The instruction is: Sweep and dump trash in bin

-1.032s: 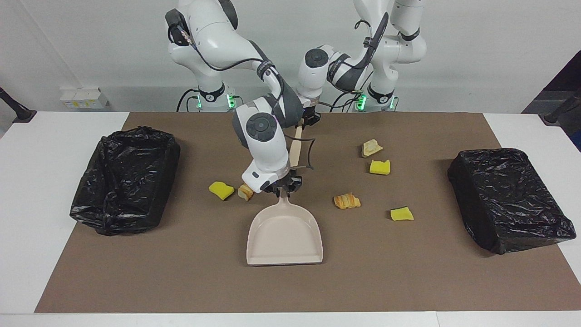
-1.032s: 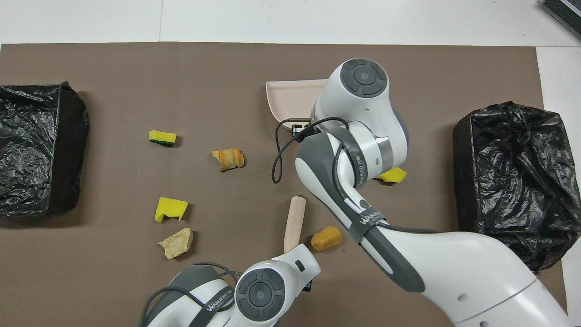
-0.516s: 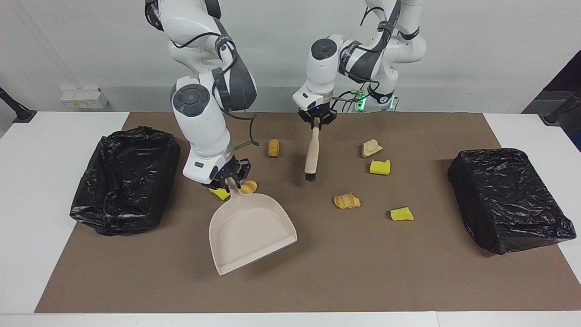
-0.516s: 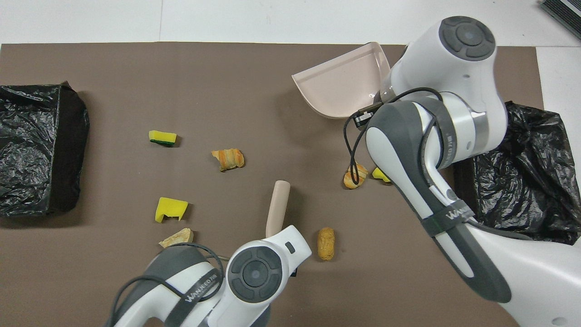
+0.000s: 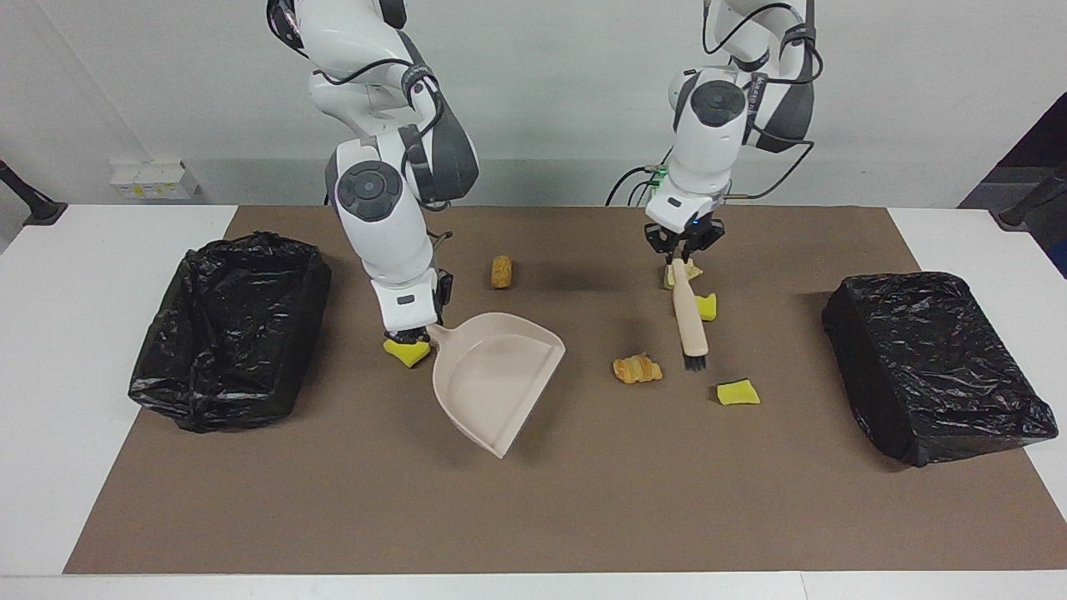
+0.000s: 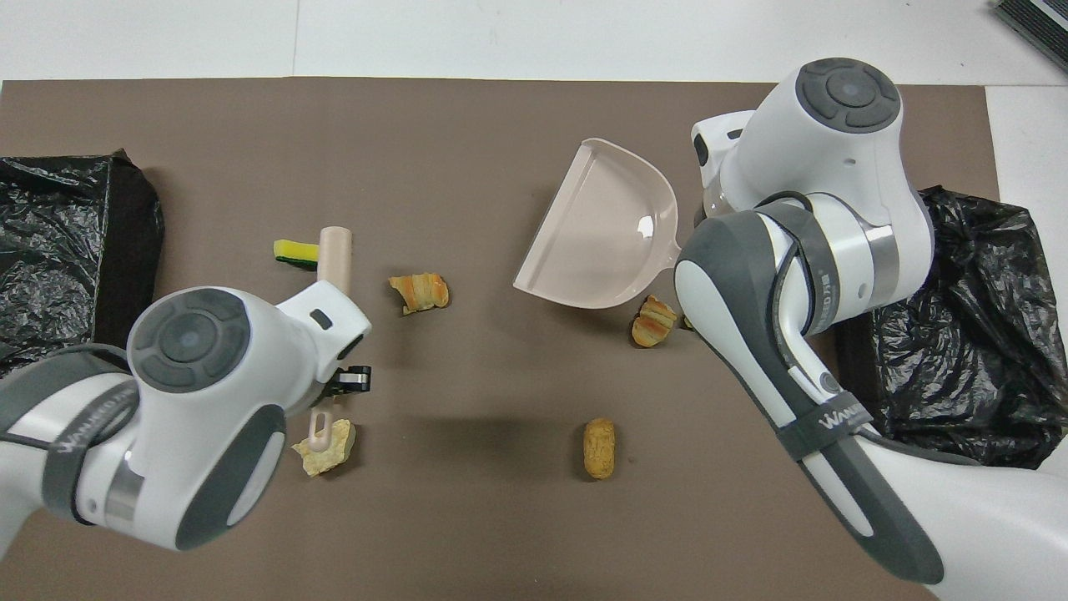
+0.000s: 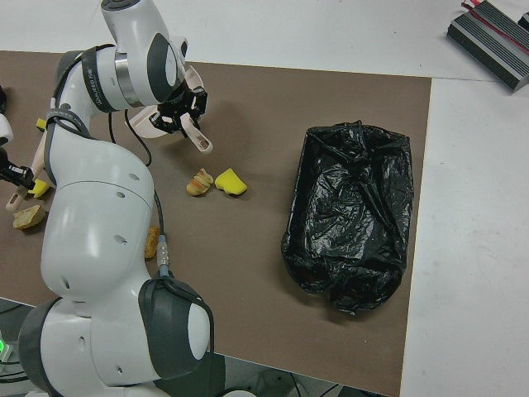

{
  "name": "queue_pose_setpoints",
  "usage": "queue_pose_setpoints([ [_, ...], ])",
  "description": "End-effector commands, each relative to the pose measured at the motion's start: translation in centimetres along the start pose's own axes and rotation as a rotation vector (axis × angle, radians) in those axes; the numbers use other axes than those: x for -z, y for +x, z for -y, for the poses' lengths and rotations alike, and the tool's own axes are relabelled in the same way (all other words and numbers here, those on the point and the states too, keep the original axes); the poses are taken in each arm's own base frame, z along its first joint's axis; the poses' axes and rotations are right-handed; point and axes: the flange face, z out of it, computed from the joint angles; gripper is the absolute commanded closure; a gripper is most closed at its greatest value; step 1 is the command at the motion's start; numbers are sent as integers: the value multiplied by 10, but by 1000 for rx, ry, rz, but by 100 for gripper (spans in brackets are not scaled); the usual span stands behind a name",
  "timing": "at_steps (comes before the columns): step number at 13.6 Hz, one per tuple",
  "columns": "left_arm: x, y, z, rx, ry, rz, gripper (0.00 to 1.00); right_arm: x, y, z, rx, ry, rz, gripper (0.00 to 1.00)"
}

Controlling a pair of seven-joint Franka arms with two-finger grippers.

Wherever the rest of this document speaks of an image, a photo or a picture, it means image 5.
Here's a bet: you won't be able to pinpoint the yellow sponge wedge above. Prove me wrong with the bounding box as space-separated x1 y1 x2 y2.
383 337 432 369

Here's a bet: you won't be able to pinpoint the beige hand brush black bristles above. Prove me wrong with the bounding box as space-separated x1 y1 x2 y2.
669 258 709 373

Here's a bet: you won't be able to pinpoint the beige plastic dustpan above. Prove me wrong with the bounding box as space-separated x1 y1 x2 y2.
427 312 567 460

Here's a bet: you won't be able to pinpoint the striped croissant piece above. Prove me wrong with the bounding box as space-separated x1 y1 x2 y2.
613 353 664 385

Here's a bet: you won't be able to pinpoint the black bag lined bin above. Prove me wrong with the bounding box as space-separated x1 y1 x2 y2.
821 271 1059 468
128 232 333 433

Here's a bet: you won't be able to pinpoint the brown paper table mat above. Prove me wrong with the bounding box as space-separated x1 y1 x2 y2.
63 206 1067 575

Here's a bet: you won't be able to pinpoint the white power strip box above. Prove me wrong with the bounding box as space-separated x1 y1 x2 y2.
110 160 201 201

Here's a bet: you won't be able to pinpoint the black stand pole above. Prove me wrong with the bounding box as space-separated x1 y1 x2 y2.
0 158 69 228
996 162 1067 233

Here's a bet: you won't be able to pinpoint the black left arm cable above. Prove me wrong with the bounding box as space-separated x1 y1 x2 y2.
700 0 826 203

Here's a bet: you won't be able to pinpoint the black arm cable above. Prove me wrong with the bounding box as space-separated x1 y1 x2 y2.
313 54 455 251
700 0 826 203

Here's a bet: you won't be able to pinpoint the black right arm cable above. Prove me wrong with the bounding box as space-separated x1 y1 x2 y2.
313 54 455 251

